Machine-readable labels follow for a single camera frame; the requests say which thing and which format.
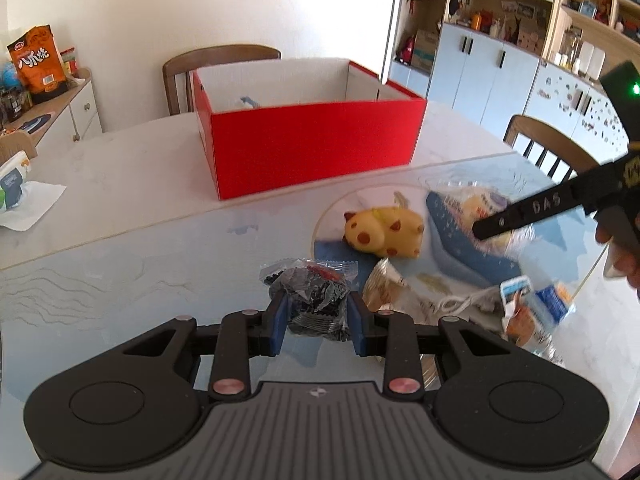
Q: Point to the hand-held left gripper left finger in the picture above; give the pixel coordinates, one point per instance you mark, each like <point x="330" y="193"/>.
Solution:
<point x="279" y="322"/>

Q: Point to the orange bottle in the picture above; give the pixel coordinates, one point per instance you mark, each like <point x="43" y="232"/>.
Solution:
<point x="476" y="21"/>

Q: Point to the stickered light blue cabinet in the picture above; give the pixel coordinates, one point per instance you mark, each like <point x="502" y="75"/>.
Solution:
<point x="565" y="100"/>

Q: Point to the blue cracker packet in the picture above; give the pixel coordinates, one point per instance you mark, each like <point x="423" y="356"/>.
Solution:
<point x="550" y="305"/>

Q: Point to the wooden wall shelf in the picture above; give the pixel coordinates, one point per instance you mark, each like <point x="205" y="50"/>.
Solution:
<point x="590" y="20"/>

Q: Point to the wooden slatted chair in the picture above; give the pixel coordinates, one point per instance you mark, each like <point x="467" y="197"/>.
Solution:
<point x="220" y="55"/>
<point x="550" y="132"/>

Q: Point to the orange snack bag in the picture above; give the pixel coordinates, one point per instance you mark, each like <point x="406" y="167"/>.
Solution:
<point x="42" y="62"/>

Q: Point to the wet wipes pack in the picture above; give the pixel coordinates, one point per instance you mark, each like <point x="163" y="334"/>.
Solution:
<point x="11" y="182"/>

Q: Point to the person's right hand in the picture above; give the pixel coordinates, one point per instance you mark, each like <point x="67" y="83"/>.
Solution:
<point x="627" y="265"/>

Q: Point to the yellow spotted toy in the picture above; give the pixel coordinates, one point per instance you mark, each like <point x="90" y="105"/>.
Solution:
<point x="385" y="232"/>

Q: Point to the brown cardboard carton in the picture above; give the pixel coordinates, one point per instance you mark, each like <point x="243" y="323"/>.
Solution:
<point x="425" y="50"/>

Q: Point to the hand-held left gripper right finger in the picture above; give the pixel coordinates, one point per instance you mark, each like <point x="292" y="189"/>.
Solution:
<point x="356" y="325"/>

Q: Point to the gold beige snack packet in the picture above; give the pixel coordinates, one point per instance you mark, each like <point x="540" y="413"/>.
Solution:
<point x="382" y="285"/>

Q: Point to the round dark blue pad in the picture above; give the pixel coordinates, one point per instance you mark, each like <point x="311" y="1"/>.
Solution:
<point x="35" y="123"/>

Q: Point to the black snack packet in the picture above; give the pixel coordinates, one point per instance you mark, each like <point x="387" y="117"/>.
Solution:
<point x="310" y="295"/>

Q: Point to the red bag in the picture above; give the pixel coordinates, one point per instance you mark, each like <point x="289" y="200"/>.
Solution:
<point x="405" y="50"/>

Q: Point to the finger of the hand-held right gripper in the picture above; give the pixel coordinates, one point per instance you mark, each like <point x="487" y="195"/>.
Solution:
<point x="540" y="207"/>

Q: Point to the white sideboard wooden top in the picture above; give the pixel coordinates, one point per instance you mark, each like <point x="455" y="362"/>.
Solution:
<point x="82" y="110"/>

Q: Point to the clear bread packet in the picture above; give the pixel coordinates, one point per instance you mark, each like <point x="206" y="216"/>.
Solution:
<point x="475" y="202"/>

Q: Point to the red lid jars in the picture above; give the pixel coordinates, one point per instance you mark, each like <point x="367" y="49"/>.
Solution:
<point x="69" y="62"/>

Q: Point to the red cardboard box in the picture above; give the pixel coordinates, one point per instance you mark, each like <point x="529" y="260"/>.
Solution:
<point x="310" y="150"/>

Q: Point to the white tissue packet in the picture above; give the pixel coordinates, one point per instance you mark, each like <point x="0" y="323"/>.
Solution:
<point x="37" y="200"/>

